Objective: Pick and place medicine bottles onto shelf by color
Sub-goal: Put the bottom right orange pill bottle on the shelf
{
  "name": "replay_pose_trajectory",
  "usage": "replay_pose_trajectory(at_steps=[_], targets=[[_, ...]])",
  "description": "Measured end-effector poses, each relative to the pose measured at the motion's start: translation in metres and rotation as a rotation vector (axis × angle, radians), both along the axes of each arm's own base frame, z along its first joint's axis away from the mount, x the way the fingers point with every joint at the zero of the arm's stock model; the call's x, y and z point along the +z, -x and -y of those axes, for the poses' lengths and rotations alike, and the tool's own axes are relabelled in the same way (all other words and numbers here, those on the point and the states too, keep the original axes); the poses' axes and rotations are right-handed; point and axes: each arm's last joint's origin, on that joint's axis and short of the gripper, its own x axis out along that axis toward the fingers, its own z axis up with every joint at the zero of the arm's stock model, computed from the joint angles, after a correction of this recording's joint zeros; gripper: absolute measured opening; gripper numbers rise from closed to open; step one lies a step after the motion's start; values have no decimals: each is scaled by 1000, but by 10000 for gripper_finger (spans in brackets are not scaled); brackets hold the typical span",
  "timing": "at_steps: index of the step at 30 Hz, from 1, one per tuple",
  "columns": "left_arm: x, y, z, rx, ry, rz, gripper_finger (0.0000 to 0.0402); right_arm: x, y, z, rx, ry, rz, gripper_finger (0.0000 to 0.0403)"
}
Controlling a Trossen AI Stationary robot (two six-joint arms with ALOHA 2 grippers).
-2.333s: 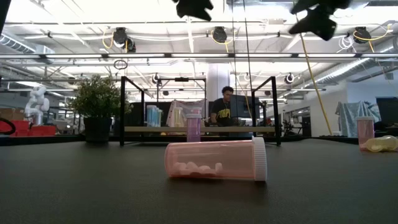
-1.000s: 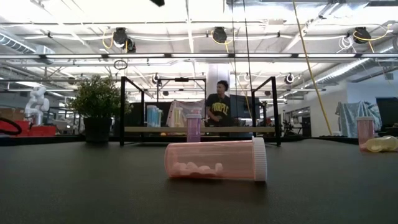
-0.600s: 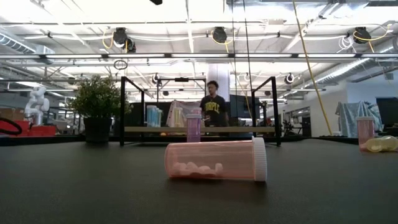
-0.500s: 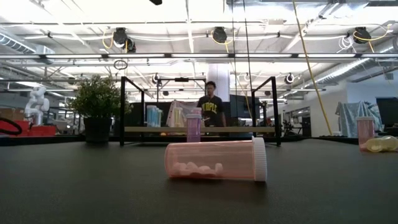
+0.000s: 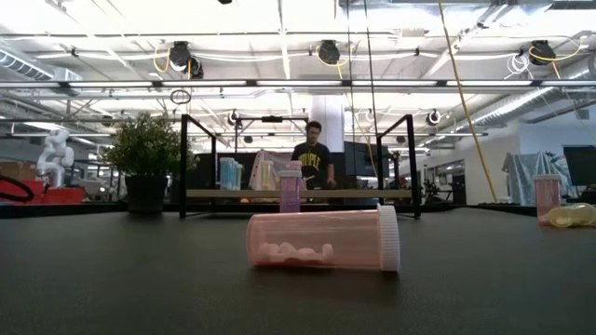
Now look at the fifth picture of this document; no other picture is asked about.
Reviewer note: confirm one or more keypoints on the yellow medicine bottle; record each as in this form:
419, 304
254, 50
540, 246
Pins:
266, 176
572, 215

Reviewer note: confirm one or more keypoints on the pink medicine bottle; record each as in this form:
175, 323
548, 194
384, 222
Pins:
545, 197
316, 237

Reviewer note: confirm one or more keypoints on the person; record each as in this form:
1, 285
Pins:
314, 160

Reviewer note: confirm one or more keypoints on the light wooden board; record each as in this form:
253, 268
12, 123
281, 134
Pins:
354, 193

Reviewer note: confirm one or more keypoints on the dark monitor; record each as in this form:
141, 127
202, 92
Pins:
579, 165
361, 158

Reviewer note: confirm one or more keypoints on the white pillar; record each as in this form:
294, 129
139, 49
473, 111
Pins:
328, 111

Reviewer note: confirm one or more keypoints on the potted green plant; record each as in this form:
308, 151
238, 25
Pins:
144, 149

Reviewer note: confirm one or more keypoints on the grey draped cloth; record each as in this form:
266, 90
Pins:
535, 177

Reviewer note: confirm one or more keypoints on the silver ventilation duct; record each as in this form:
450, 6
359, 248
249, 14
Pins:
28, 65
535, 102

